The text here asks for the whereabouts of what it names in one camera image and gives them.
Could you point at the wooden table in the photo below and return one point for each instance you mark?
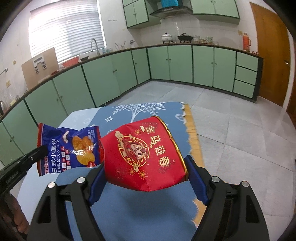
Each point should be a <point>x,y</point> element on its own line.
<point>196,153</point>

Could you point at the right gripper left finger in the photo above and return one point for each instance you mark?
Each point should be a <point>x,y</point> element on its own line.
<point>50,220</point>

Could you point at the range hood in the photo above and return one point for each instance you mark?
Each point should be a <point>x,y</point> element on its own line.
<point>171,11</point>

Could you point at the blue snack bag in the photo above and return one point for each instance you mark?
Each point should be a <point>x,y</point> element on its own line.
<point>68,148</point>

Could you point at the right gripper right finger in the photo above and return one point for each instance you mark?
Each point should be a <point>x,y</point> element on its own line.
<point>232,211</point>

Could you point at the red basin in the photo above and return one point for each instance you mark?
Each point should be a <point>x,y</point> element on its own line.
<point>71,62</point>

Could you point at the orange thermos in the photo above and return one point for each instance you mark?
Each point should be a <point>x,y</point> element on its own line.
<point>246,42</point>

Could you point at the cardboard sheet on counter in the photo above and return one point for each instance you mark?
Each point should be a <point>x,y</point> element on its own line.
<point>40,67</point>

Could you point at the brown wooden door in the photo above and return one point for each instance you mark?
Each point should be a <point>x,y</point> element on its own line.
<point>274,47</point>

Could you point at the chrome faucet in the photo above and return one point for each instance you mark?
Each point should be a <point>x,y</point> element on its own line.
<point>94,47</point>

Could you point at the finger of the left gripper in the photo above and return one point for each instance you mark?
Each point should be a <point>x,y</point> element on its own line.
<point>27,160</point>

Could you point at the green upper wall cabinets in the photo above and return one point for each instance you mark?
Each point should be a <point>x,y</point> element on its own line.
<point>140,14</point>

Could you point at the left hand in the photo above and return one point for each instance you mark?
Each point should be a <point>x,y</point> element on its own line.
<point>19,217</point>

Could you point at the blue box above hood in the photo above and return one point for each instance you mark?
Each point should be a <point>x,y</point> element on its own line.
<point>169,3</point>

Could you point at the white pot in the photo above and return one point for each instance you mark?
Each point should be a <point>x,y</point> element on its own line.
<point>167,38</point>

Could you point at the window blinds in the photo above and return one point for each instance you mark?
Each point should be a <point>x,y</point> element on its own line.
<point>67,26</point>

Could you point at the green lower kitchen cabinets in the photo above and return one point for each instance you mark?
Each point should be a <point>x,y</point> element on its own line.
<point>95,82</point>

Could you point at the black wok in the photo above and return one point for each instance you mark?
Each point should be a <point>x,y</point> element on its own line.
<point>184,38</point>

